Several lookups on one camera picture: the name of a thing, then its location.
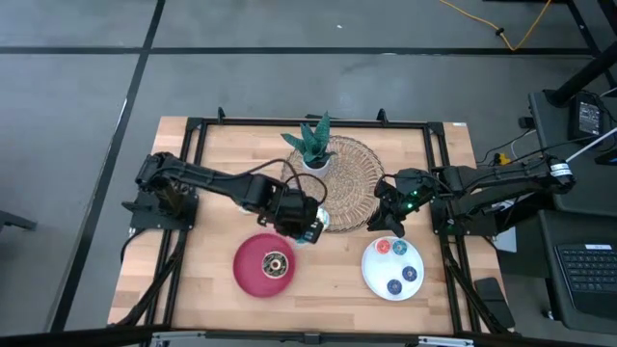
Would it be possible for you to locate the black table frame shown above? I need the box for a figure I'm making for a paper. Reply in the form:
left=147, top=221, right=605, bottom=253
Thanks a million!
left=110, top=106, right=515, bottom=336

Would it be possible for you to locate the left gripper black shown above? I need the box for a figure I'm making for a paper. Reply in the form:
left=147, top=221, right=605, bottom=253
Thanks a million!
left=258, top=186, right=325, bottom=245

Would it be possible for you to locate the black desk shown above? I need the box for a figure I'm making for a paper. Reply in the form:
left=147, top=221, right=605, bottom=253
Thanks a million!
left=496, top=89, right=617, bottom=336

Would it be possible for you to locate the black stand pole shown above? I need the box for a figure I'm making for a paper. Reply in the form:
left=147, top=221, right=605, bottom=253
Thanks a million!
left=544, top=42, right=617, bottom=108

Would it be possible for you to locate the white frosted blue drizzle donut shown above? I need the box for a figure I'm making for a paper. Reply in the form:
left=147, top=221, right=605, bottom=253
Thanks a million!
left=316, top=205, right=332, bottom=232

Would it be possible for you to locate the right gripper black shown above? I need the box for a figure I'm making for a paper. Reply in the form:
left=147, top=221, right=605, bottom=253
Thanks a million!
left=366, top=168, right=440, bottom=238

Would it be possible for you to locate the white plate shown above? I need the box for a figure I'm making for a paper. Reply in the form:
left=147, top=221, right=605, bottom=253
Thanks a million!
left=361, top=235, right=426, bottom=303

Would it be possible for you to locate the black chair leg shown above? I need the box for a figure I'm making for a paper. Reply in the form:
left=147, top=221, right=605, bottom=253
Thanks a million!
left=0, top=210, right=39, bottom=232

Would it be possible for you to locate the white paper sheet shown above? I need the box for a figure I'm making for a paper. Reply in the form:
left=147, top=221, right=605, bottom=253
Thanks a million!
left=494, top=226, right=517, bottom=254

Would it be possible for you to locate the black keyboard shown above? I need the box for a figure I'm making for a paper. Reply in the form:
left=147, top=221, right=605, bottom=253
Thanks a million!
left=553, top=243, right=617, bottom=319

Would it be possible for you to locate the black phone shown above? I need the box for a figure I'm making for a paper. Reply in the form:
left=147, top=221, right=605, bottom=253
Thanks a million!
left=474, top=277, right=516, bottom=330

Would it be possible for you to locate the snake plant in white pot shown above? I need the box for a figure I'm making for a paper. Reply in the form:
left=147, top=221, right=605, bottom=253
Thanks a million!
left=281, top=111, right=337, bottom=180

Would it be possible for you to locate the black front crossbar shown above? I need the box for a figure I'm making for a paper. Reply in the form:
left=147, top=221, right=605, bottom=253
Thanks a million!
left=0, top=323, right=617, bottom=347

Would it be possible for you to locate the pink plate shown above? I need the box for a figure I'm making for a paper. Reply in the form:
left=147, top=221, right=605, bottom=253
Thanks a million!
left=232, top=232, right=298, bottom=299

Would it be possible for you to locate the chocolate frosted sprinkle donut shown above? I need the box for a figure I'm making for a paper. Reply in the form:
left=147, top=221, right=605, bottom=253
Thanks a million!
left=261, top=251, right=290, bottom=280

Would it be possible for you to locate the round woven placemat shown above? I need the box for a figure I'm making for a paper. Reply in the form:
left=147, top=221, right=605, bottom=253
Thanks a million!
left=279, top=134, right=387, bottom=234

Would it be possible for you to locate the white cable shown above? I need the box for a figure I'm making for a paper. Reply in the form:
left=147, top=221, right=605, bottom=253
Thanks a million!
left=566, top=127, right=617, bottom=163

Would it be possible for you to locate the black power supply box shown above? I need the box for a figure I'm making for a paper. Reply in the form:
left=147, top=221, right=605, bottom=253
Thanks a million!
left=568, top=92, right=606, bottom=141

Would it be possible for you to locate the yellow extension cord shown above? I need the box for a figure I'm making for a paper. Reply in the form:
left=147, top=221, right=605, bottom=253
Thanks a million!
left=438, top=0, right=553, bottom=52

